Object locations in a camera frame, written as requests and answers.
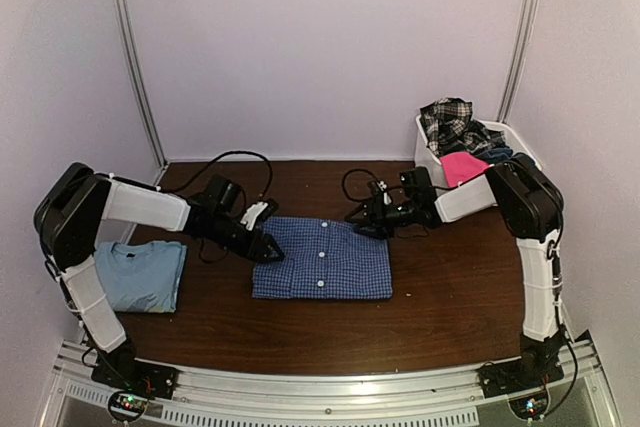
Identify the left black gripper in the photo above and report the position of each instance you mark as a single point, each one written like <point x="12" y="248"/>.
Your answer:
<point x="263" y="253"/>

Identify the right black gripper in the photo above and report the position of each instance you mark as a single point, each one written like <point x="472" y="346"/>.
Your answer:
<point x="379" y="216"/>

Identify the blue dotted shirt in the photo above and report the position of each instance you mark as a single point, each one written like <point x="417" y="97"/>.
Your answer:
<point x="323" y="260"/>

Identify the light blue printed t-shirt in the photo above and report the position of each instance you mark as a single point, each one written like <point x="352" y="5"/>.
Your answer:
<point x="141" y="278"/>

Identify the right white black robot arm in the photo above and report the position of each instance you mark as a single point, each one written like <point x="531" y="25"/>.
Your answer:
<point x="531" y="207"/>

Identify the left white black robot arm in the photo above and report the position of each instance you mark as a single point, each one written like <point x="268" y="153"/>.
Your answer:
<point x="70" y="221"/>

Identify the white plastic laundry basket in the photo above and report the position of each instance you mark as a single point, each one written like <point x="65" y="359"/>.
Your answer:
<point x="424" y="157"/>

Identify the pink garment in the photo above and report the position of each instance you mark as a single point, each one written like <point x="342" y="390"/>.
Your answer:
<point x="461" y="167"/>

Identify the dark plaid shirt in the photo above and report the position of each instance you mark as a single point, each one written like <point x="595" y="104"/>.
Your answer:
<point x="449" y="126"/>

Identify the navy blue garment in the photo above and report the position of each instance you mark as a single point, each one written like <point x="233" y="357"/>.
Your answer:
<point x="495" y="155"/>

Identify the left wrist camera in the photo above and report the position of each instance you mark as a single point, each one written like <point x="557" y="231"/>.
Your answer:
<point x="258" y="213"/>

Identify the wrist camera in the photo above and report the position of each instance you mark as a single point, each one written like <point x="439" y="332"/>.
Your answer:
<point x="258" y="213"/>
<point x="379" y="189"/>

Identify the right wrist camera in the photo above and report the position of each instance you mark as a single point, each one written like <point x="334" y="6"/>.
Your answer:
<point x="379" y="189"/>

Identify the front aluminium frame rail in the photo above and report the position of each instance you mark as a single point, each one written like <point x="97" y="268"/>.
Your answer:
<point x="442" y="397"/>

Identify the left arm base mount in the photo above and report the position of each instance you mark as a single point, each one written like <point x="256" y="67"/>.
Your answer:
<point x="133" y="397"/>

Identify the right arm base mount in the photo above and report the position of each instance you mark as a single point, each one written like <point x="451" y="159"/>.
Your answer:
<point x="520" y="382"/>

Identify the right aluminium frame post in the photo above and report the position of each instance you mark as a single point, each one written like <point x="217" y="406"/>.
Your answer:
<point x="524" y="32"/>

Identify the aluminium frame post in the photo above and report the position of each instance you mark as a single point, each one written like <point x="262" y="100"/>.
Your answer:
<point x="524" y="32"/>
<point x="134" y="70"/>

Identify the left aluminium frame post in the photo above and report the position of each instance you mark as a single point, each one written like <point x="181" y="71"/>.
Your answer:
<point x="134" y="70"/>

